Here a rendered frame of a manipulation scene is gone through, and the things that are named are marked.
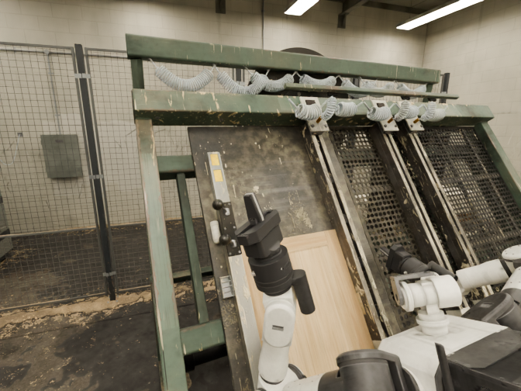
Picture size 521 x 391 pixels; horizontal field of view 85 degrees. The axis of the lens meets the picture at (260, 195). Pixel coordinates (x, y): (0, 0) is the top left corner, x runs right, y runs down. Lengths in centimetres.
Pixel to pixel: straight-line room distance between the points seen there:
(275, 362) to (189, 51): 142
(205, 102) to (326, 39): 567
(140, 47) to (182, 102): 50
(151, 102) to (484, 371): 116
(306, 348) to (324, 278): 26
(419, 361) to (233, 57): 153
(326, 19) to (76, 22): 448
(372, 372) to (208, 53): 151
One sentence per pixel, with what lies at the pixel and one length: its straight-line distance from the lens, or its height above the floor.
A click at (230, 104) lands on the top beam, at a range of 125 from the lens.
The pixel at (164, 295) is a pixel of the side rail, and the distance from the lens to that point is 97.
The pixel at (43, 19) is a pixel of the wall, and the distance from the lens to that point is 609.
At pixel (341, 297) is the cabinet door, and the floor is 113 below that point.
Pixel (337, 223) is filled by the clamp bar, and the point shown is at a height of 138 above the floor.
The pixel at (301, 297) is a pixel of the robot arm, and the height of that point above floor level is 142.
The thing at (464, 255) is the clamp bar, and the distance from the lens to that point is 168.
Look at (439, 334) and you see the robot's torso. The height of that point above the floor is 135.
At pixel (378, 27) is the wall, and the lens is 755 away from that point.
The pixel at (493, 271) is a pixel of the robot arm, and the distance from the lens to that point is 118.
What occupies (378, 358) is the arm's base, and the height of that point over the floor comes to 138.
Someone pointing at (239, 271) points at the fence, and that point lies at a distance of 103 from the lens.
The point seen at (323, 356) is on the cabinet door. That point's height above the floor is 100.
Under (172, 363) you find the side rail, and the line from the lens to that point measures 97.
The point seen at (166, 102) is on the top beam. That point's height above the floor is 186.
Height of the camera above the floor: 178
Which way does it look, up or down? 14 degrees down
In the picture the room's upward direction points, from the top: straight up
